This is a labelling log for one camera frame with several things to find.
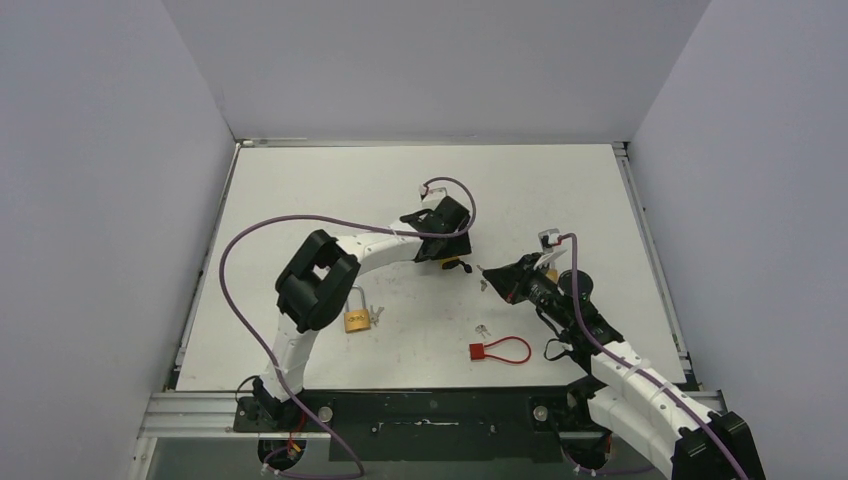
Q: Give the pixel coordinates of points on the yellow black padlock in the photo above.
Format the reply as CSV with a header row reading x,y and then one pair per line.
x,y
455,262

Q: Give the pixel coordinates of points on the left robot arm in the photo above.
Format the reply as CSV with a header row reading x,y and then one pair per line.
x,y
314,286

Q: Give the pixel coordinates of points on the keys beside long-shackle padlock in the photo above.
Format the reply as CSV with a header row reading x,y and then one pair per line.
x,y
375,313

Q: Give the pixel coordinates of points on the brass padlock short shackle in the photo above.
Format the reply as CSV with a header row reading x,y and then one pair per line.
x,y
552,274

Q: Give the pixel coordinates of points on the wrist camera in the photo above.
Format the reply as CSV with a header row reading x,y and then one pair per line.
x,y
551,241
432,195

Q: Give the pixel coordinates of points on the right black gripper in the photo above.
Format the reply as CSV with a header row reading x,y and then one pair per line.
x,y
519,279

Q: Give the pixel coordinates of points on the red cable lock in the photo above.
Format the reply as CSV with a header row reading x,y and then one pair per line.
x,y
520,351

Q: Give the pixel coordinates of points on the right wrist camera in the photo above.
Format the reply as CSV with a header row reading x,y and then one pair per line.
x,y
551,241

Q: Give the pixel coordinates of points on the keys near red lock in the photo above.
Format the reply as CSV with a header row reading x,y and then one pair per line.
x,y
482,331

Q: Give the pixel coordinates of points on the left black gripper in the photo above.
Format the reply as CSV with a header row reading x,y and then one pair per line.
x,y
456,247

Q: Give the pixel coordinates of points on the brass padlock long shackle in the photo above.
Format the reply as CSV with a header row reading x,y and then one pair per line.
x,y
356,315

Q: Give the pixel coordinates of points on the keys of yellow padlock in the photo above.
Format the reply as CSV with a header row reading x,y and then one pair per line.
x,y
483,282

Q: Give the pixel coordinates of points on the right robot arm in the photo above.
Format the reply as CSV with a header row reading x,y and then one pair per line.
x,y
680,437

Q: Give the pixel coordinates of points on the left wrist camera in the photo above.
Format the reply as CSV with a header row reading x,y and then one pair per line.
x,y
432,195

